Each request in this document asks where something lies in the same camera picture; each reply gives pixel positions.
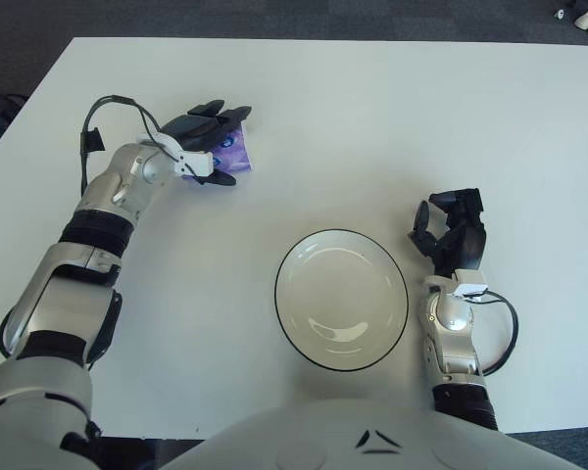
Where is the white plate with black rim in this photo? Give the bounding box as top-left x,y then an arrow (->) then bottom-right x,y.
273,228 -> 411,374

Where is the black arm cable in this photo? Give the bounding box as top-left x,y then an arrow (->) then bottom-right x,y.
79,95 -> 190,197
469,291 -> 519,377

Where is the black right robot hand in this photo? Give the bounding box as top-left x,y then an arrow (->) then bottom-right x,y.
407,187 -> 488,281

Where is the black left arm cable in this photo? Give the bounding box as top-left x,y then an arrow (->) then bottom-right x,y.
79,95 -> 190,197

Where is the black bag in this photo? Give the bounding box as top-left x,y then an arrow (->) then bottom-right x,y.
0,93 -> 30,143

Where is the purple tissue paper pack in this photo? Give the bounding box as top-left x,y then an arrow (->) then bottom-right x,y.
210,122 -> 254,175

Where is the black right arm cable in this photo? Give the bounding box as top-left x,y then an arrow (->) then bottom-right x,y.
469,291 -> 519,377

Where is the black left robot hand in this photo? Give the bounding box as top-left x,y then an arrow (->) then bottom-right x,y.
159,100 -> 253,187

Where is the grey robot torso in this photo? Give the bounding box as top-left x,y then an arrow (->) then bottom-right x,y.
161,394 -> 588,470

